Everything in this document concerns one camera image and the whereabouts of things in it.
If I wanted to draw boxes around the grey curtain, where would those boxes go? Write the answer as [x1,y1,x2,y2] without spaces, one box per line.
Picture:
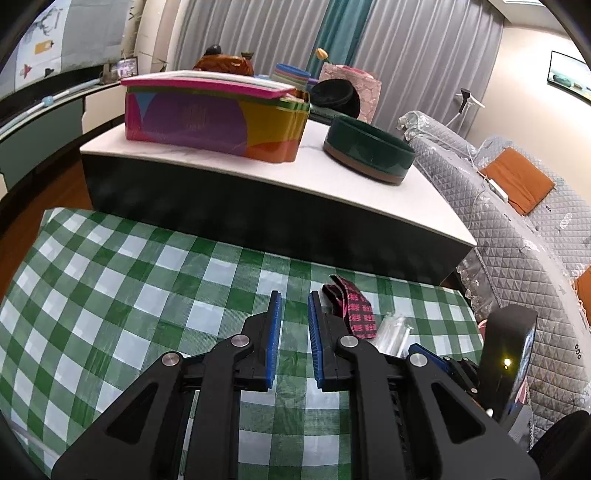
[171,1,504,131]

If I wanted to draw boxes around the pink fabric basket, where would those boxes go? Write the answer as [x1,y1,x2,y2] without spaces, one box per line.
[320,63,382,123]

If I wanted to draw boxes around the white air conditioner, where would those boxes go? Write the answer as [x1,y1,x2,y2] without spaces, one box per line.
[121,0,191,74]

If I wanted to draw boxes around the small photo frame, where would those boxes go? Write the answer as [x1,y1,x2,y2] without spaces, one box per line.
[110,56,138,80]

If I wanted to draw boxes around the green checkered tablecloth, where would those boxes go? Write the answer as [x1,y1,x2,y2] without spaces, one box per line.
[0,207,486,480]

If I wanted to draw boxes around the clear plastic wrapper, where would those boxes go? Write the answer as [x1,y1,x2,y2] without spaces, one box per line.
[370,313,413,358]

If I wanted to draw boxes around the wall painting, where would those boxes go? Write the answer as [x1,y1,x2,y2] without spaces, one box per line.
[547,51,591,103]

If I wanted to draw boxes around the teal curtain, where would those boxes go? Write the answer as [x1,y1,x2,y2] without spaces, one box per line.
[305,0,373,78]

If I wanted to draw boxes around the pink black patterned packet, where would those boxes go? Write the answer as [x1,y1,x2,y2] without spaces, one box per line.
[322,275,378,340]

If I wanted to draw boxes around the dark green round box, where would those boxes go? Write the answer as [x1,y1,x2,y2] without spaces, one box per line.
[322,115,416,185]

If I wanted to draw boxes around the grey quilted sofa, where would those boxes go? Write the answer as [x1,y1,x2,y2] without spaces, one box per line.
[398,111,590,441]

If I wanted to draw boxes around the pink plastic basin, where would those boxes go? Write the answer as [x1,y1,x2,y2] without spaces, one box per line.
[477,315,533,421]

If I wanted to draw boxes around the brown teapot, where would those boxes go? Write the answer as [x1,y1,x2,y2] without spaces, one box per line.
[192,44,254,76]

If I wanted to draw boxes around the black hat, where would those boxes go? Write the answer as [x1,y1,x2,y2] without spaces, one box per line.
[310,78,361,119]

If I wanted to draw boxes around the grey covered television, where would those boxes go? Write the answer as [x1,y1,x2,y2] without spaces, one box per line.
[1,0,131,98]

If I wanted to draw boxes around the white power strip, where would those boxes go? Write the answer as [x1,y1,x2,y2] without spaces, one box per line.
[486,178,509,203]

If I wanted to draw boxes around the white coffee table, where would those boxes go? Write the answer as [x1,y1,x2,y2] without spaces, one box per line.
[80,122,476,285]

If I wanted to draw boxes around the colourful gift box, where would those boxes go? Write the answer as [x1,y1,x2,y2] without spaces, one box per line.
[121,70,311,163]

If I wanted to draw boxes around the stack of coloured bowls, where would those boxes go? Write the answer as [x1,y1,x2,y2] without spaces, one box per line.
[270,63,311,91]

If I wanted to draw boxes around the orange cushion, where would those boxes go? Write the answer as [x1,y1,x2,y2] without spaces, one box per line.
[480,148,555,216]
[574,267,591,325]

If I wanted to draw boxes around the dark tv cabinet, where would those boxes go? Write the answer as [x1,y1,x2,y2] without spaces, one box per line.
[1,80,125,192]

